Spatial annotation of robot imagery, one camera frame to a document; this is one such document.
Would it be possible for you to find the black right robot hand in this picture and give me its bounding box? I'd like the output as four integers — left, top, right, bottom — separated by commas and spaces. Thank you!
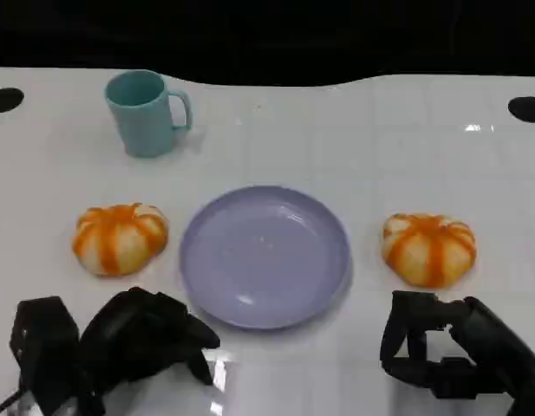
379, 289, 535, 416

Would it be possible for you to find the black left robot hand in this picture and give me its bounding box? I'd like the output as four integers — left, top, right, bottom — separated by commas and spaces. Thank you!
78, 286, 221, 396

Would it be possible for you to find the orange white toy bread roll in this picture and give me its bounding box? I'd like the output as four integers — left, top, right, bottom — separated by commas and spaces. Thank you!
382, 211, 477, 290
71, 202, 170, 278

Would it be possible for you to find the lilac plate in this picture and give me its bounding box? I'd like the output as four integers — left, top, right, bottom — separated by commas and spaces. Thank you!
179, 185, 353, 331

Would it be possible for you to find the pale green mug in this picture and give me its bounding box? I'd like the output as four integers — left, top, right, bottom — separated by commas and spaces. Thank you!
103, 69, 193, 159

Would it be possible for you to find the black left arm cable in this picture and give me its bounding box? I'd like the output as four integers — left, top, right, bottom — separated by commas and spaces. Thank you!
0, 387, 24, 413

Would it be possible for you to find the black table cable hole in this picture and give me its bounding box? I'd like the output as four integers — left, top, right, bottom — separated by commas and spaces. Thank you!
507, 95, 535, 124
0, 88, 25, 114

